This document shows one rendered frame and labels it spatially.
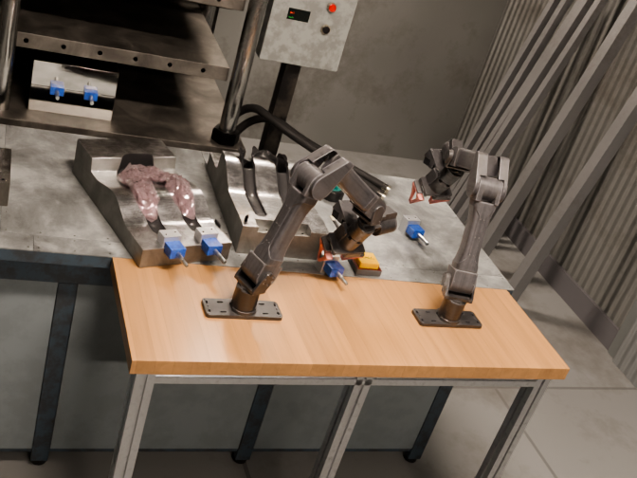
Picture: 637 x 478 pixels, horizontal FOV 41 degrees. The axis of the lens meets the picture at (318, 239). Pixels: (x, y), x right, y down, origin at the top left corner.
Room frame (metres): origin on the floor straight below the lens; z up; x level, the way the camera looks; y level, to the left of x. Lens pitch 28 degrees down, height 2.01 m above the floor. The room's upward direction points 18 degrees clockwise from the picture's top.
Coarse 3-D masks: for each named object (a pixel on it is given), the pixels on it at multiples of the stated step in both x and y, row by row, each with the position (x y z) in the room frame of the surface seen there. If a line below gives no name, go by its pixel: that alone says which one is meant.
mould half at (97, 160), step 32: (96, 160) 2.11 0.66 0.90; (160, 160) 2.24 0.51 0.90; (96, 192) 2.06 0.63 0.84; (128, 192) 2.01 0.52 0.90; (160, 192) 2.06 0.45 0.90; (192, 192) 2.12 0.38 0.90; (128, 224) 1.91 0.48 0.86; (160, 256) 1.86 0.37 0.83; (192, 256) 1.92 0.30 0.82; (224, 256) 1.99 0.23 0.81
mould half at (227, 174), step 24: (216, 168) 2.39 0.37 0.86; (240, 168) 2.32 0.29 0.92; (264, 168) 2.36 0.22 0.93; (288, 168) 2.40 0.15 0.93; (216, 192) 2.33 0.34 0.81; (240, 192) 2.24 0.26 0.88; (264, 192) 2.28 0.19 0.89; (240, 216) 2.08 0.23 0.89; (312, 216) 2.23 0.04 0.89; (240, 240) 2.04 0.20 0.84; (312, 240) 2.13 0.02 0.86
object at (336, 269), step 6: (336, 258) 2.10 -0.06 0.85; (318, 264) 2.09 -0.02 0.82; (324, 264) 2.08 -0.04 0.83; (330, 264) 2.07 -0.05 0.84; (336, 264) 2.08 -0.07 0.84; (318, 270) 2.08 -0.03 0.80; (324, 270) 2.07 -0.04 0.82; (330, 270) 2.05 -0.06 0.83; (336, 270) 2.06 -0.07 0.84; (342, 270) 2.07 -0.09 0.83; (330, 276) 2.05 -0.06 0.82; (336, 276) 2.06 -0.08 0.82; (342, 276) 2.04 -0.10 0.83; (342, 282) 2.03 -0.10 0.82
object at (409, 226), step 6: (408, 216) 2.50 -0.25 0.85; (414, 216) 2.52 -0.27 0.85; (402, 222) 2.50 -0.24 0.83; (408, 222) 2.47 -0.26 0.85; (414, 222) 2.49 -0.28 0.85; (420, 222) 2.50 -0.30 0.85; (402, 228) 2.49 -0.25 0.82; (408, 228) 2.47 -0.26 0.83; (414, 228) 2.46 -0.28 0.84; (420, 228) 2.48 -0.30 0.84; (408, 234) 2.48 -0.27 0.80; (414, 234) 2.45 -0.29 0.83; (420, 234) 2.45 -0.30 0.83; (426, 240) 2.42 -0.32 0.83
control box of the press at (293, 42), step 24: (288, 0) 2.93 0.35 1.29; (312, 0) 2.97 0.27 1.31; (336, 0) 3.00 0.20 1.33; (264, 24) 2.94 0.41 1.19; (288, 24) 2.94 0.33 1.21; (312, 24) 2.98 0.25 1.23; (336, 24) 3.01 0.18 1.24; (264, 48) 2.92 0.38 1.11; (288, 48) 2.95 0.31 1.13; (312, 48) 2.99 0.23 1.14; (336, 48) 3.02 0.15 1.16; (288, 72) 3.01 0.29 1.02; (288, 96) 3.02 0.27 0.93; (264, 144) 3.01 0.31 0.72
